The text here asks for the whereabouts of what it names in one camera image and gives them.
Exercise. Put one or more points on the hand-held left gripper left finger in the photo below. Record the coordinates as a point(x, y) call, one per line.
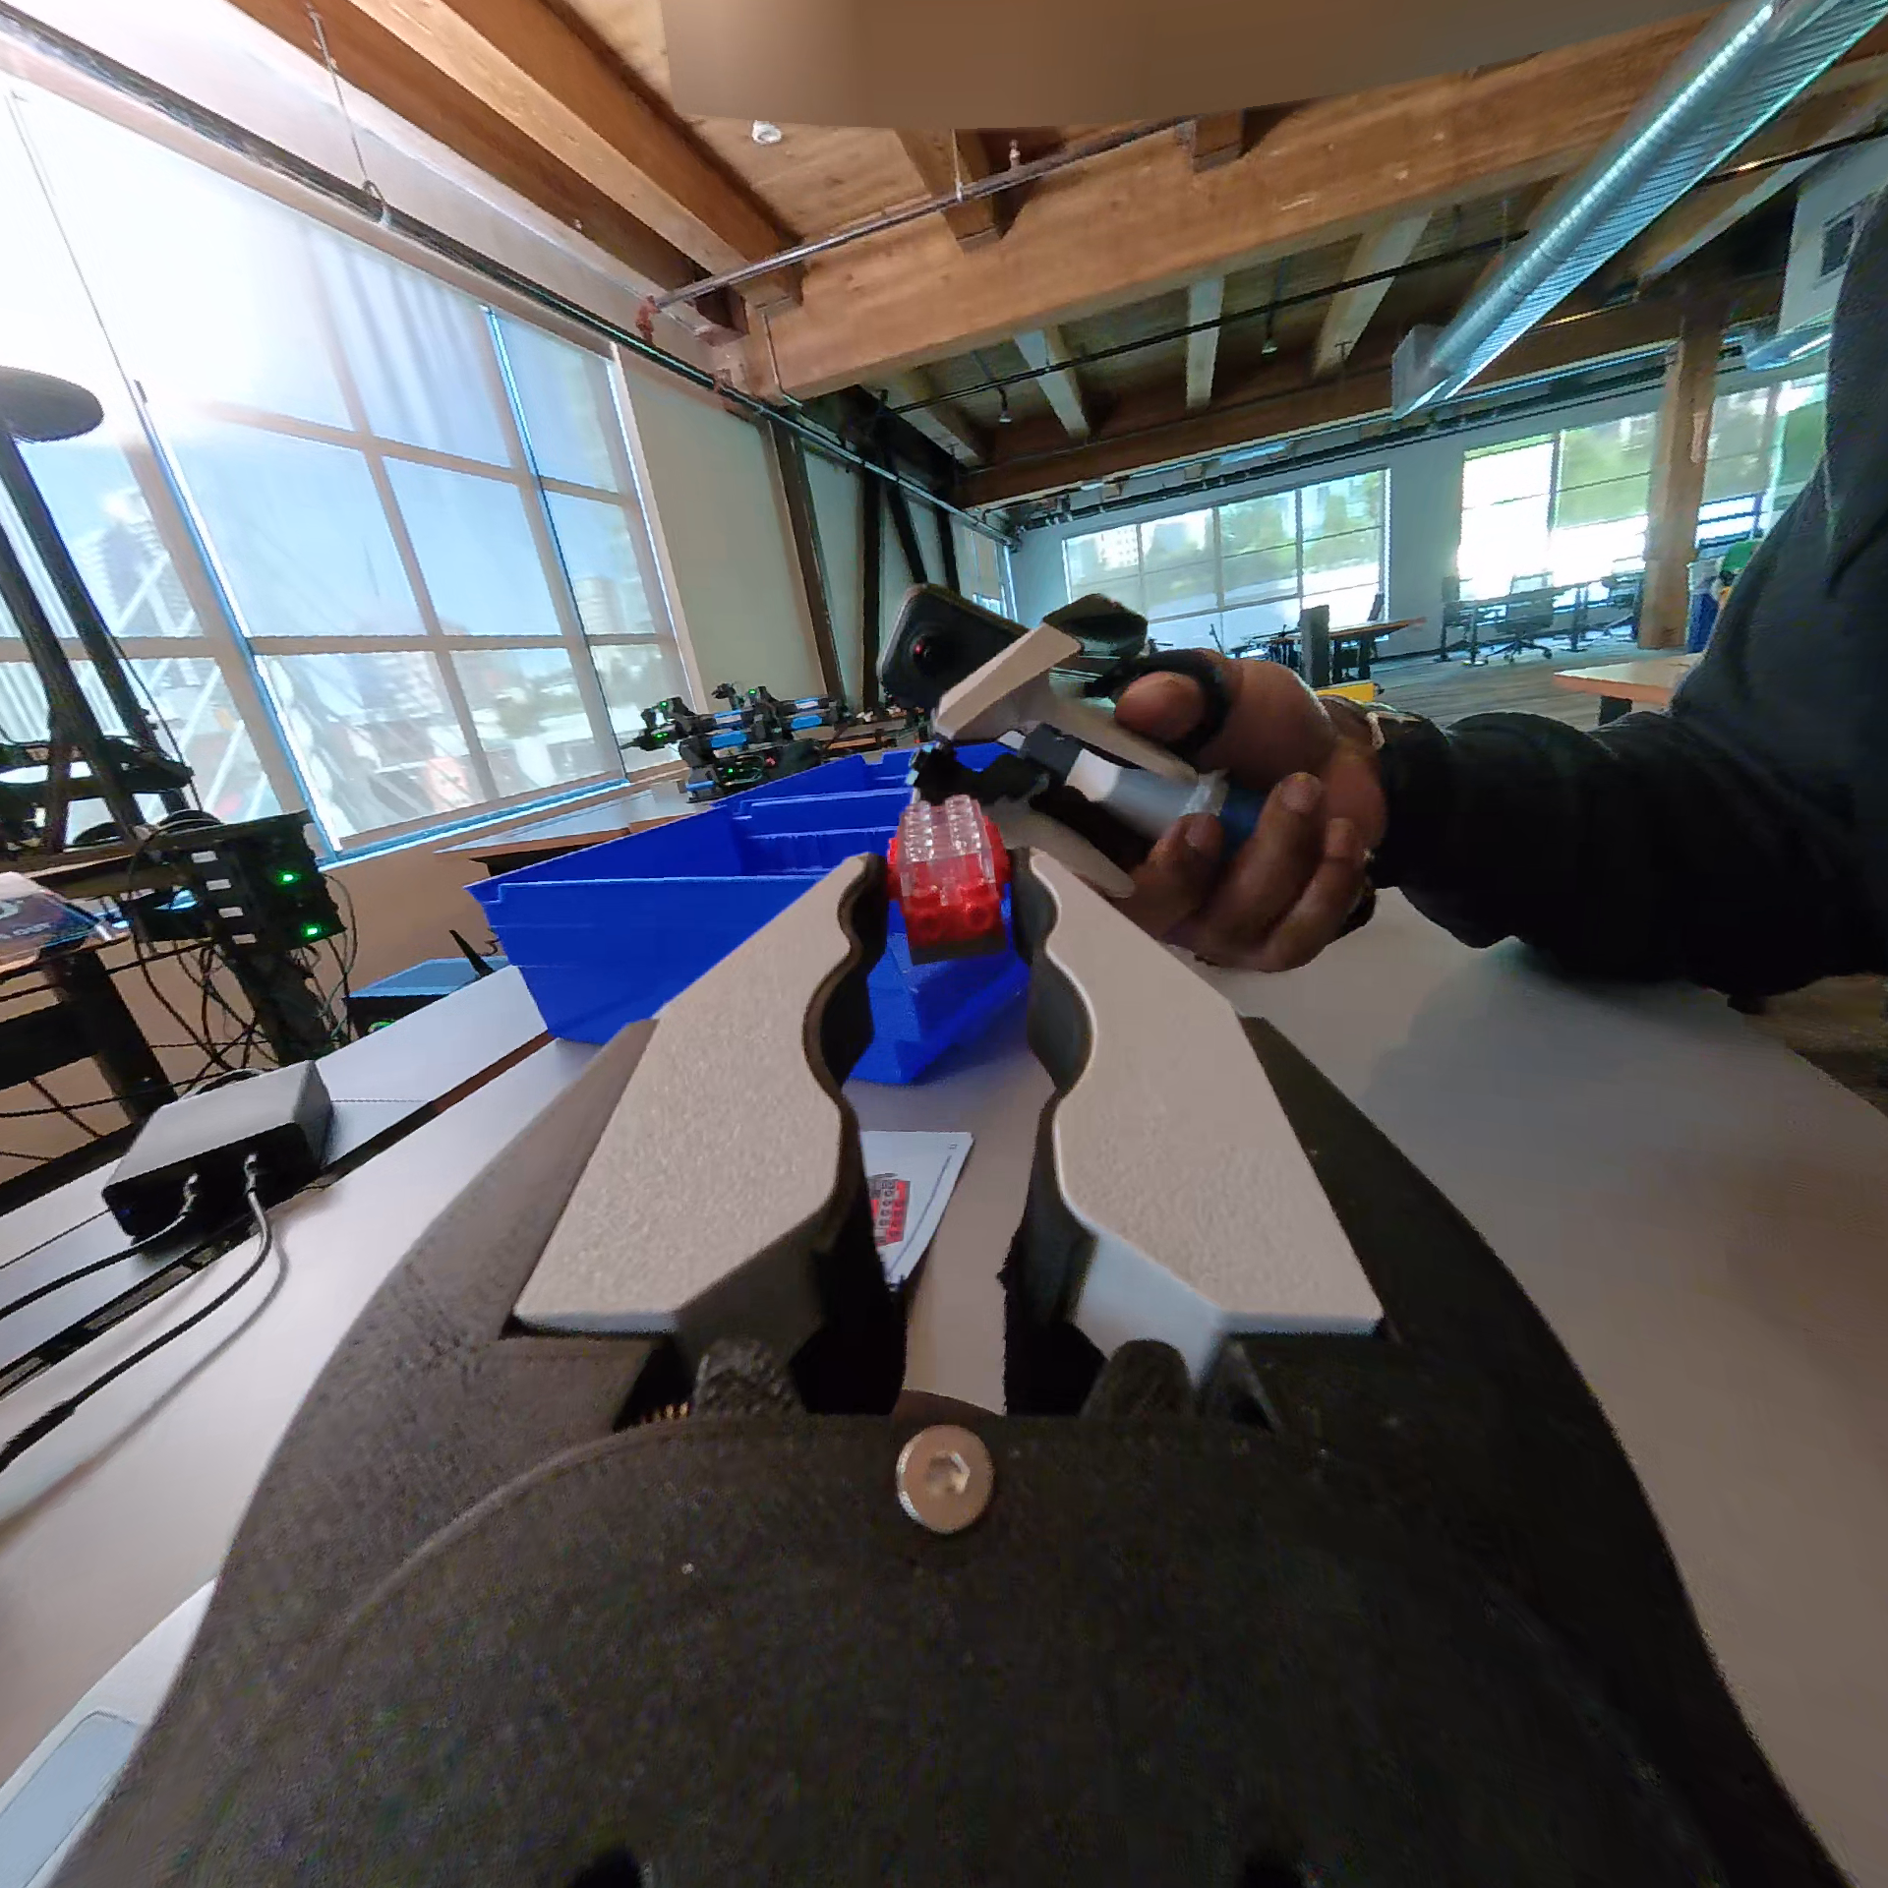
point(708, 1149)

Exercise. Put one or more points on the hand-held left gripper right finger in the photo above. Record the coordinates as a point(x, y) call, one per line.
point(1180, 1149)

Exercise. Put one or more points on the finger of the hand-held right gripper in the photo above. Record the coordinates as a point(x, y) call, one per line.
point(1019, 679)
point(1076, 860)

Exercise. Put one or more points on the small black toy brick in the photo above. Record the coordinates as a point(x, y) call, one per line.
point(937, 771)

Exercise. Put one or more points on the red clear toy brick assembly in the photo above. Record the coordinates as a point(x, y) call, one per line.
point(951, 913)

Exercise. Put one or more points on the blue plastic storage bin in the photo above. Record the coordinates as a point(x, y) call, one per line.
point(795, 843)
point(663, 944)
point(826, 783)

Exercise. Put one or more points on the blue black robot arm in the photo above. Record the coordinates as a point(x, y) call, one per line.
point(791, 724)
point(687, 752)

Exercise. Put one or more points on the grey desk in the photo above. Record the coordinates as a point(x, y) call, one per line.
point(1548, 1182)

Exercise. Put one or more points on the person's right hand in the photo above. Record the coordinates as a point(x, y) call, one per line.
point(1312, 856)

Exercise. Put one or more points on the window showing green trees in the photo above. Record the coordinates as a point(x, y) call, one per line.
point(1593, 474)
point(1222, 547)

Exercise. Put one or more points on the toy brick instruction booklet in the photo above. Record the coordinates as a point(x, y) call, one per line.
point(915, 1194)

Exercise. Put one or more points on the grey table brown edge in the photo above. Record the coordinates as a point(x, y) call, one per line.
point(413, 1076)

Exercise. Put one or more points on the long grey workbench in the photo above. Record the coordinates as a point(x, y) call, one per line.
point(590, 828)

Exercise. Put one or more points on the group of black office chairs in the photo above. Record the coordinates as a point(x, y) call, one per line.
point(1534, 614)

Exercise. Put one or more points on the black adapter box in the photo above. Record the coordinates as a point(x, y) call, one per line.
point(219, 1137)

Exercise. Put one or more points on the wooden table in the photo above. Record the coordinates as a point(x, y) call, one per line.
point(1621, 682)

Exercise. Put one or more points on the black box green lights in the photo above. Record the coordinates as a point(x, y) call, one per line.
point(250, 887)

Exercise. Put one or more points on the wooden column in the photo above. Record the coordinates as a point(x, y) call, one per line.
point(1680, 502)

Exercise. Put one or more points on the large grid window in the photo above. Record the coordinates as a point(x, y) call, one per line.
point(368, 514)

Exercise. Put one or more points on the clear printed sign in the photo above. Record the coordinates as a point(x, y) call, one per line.
point(42, 913)

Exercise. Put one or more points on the black tall stand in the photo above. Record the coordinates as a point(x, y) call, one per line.
point(42, 403)

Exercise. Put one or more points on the black metal rig frame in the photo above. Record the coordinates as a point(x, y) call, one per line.
point(110, 1031)

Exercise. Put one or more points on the silver ventilation duct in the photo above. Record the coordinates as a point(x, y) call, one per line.
point(1593, 221)

